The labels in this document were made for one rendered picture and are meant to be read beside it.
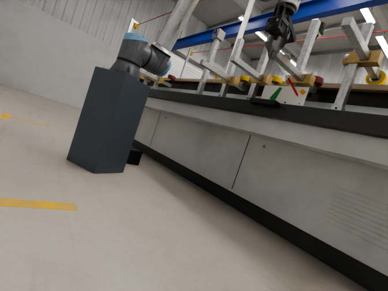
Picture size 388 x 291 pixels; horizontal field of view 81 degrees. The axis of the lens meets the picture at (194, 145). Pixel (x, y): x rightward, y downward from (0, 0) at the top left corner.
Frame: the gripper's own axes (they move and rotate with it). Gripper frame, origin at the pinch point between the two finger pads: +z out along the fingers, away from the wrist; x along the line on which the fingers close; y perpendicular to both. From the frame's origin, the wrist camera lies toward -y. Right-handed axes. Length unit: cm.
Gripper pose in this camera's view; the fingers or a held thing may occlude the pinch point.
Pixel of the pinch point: (272, 56)
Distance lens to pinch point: 111.6
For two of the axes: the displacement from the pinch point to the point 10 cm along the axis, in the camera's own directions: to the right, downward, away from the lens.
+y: -7.3, -2.4, -6.4
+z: -3.4, 9.4, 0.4
